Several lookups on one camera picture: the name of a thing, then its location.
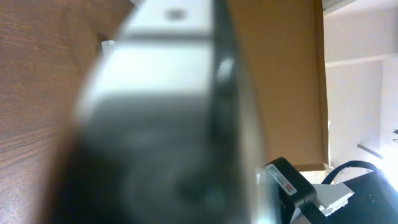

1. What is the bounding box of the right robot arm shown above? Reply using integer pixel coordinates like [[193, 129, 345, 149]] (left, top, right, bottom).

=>
[[328, 171, 397, 224]]

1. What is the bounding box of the brown cardboard divider panel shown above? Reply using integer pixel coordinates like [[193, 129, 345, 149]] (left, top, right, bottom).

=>
[[228, 0, 329, 171]]

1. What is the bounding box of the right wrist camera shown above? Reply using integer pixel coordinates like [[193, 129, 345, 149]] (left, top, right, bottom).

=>
[[263, 157, 355, 224]]

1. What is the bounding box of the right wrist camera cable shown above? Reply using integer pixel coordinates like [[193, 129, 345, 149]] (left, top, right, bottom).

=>
[[322, 160, 379, 185]]

